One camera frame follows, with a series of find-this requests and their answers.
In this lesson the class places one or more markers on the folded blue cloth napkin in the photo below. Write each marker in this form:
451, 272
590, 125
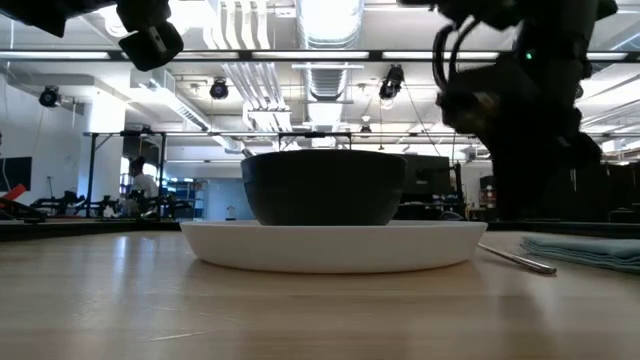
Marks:
590, 252

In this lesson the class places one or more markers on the black bowl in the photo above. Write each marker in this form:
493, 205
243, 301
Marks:
325, 187

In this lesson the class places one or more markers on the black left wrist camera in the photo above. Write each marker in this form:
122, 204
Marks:
150, 47

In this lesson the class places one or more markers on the person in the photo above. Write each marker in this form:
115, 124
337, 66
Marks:
142, 185

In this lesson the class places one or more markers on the black ceiling camera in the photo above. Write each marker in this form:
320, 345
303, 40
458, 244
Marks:
219, 89
49, 96
391, 82

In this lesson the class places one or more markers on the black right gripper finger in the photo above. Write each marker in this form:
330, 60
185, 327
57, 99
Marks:
535, 192
506, 192

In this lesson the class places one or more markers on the black partition screen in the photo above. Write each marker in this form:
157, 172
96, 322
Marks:
615, 192

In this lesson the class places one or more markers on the silver ventilation duct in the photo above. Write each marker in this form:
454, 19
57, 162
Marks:
327, 85

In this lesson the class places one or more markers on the black equipment rack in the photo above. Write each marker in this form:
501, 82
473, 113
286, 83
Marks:
486, 197

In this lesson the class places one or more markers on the black computer monitor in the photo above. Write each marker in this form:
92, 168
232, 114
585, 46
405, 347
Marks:
427, 180

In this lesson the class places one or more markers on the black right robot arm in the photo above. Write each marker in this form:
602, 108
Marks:
555, 45

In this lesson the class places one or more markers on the black clamp base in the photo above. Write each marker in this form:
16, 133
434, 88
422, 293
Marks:
22, 211

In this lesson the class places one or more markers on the white plate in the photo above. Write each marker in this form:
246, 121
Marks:
332, 247

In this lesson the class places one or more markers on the black table edge rail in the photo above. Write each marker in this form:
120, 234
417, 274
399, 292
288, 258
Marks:
75, 228

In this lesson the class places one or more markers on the silver metal spoon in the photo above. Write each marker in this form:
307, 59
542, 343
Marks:
522, 260

